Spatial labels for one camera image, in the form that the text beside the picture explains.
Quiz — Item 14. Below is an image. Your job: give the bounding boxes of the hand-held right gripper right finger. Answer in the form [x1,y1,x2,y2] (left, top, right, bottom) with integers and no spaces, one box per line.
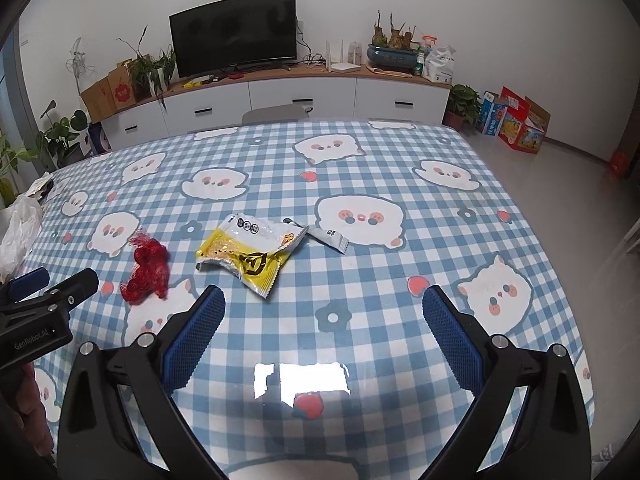
[417,285,593,480]

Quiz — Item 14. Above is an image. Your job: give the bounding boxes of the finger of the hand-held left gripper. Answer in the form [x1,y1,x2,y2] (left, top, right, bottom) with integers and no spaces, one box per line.
[0,267,99,320]
[9,268,50,298]

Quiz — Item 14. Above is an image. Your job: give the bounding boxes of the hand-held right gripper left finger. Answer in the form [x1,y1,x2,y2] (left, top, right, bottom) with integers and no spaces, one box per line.
[57,285,227,480]

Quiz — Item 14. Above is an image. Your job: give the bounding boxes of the red mesh net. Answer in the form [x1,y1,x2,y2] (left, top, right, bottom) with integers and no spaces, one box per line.
[119,230,171,305]

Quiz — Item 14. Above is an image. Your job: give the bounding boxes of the yellow snack wrapper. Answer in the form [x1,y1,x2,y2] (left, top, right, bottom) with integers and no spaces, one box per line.
[195,213,310,301]

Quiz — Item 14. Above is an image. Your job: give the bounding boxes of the person's left hand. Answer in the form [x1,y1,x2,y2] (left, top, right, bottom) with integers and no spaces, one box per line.
[15,362,56,458]

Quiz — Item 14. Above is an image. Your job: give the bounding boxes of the white plastic bag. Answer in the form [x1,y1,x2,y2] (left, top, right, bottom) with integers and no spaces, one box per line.
[0,195,43,281]

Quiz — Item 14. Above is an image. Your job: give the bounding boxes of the blue checkered cat tablecloth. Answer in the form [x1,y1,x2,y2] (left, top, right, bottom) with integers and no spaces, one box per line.
[20,116,598,480]

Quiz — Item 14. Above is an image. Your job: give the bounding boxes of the small white packet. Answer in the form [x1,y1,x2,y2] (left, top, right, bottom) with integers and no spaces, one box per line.
[25,172,55,198]

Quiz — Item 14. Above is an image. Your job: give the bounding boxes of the green pothos plant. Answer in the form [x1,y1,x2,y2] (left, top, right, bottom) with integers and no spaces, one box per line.
[0,100,91,206]

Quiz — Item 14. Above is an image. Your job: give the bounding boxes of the blue white bag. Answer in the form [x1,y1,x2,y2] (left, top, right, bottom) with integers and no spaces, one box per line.
[87,122,110,155]

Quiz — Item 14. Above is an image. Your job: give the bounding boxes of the small grey white sachet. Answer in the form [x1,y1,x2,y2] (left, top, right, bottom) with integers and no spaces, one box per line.
[306,226,350,255]

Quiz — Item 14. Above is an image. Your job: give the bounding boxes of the plain brown cardboard box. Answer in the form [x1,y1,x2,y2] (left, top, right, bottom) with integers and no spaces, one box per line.
[80,77,117,120]

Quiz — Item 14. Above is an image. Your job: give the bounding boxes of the cardboard box red flower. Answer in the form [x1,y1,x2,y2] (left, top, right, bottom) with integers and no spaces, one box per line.
[107,59,138,112]

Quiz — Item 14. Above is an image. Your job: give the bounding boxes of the grey patterned cloth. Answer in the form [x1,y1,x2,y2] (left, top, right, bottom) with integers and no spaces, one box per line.
[592,450,622,480]

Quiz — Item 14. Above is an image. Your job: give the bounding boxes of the red yellow colourful box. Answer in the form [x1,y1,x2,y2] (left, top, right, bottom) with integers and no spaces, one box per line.
[498,86,551,155]

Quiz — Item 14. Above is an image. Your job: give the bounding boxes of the blue colourful box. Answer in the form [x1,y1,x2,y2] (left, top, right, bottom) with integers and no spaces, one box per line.
[475,91,508,136]

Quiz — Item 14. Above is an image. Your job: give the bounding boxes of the long-leaf potted plant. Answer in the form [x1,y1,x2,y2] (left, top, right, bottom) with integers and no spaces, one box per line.
[116,25,177,108]

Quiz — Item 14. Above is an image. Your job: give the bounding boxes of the grey chair back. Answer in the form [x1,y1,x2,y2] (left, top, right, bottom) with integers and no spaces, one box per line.
[242,105,309,125]

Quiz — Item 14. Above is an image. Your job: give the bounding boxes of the small potted floor plant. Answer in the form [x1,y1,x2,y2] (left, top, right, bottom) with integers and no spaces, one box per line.
[444,84,482,131]

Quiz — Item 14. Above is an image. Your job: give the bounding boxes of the white wood-top cabinet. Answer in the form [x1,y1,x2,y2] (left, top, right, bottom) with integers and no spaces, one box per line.
[90,65,453,153]

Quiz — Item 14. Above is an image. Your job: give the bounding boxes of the white paper bag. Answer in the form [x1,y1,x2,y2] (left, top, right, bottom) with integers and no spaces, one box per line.
[424,46,458,86]

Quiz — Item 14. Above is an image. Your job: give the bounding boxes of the spray bottle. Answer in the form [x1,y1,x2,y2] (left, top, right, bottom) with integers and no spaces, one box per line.
[415,35,432,77]

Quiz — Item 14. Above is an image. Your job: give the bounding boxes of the blue planter with bonsai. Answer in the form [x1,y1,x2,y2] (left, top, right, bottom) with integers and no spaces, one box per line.
[366,9,420,73]

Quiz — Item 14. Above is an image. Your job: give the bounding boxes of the white router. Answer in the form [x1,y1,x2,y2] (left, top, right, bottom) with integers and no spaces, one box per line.
[326,39,362,73]

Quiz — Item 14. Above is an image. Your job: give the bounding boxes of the black flat television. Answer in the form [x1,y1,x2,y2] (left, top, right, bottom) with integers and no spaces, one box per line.
[169,0,297,81]

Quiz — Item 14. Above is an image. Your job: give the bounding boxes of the white wire decoration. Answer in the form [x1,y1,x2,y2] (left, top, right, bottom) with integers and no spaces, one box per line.
[65,37,93,93]

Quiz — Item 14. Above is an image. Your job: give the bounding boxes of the black cables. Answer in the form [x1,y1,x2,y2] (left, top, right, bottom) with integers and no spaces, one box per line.
[295,20,328,67]

